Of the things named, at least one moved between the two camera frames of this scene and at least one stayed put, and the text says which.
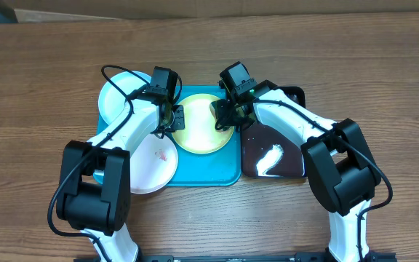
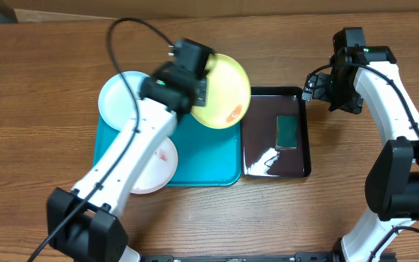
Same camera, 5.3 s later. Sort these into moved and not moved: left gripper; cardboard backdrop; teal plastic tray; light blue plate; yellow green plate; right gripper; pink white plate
Moved: yellow green plate; left gripper; right gripper
Not moved: cardboard backdrop; teal plastic tray; pink white plate; light blue plate
